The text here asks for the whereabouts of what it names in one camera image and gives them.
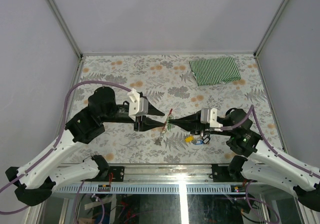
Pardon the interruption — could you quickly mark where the aluminium front rail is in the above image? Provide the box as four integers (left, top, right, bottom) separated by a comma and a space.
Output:
111, 164, 214, 184

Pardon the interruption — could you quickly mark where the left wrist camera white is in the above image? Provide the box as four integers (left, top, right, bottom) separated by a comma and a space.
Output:
127, 89, 149, 120

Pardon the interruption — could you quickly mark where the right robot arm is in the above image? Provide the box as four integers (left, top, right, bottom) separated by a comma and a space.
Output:
169, 106, 320, 211

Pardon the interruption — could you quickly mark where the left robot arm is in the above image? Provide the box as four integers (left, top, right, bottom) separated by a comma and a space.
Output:
5, 86, 164, 206

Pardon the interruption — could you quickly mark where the white slotted cable duct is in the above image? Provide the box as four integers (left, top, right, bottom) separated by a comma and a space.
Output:
56, 183, 245, 194

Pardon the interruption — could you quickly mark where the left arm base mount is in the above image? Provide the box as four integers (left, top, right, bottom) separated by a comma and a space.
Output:
94, 166, 125, 182

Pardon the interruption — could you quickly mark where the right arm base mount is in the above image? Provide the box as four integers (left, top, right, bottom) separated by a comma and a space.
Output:
209, 155, 246, 182

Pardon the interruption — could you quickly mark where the metal key holder red handle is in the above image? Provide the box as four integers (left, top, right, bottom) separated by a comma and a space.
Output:
154, 108, 173, 146

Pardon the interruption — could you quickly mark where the black key tag lower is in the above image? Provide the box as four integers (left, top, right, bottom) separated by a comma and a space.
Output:
201, 137, 211, 144

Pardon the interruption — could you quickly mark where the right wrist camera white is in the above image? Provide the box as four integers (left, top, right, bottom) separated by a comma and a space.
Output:
200, 108, 223, 131

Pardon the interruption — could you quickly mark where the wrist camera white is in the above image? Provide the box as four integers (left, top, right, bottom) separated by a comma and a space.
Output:
200, 108, 223, 131
127, 89, 149, 120

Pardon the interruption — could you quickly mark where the green white striped cloth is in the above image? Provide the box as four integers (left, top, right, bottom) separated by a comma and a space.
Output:
189, 56, 241, 86

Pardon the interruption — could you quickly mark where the yellow key tag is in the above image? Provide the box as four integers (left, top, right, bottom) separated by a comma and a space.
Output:
185, 136, 194, 143

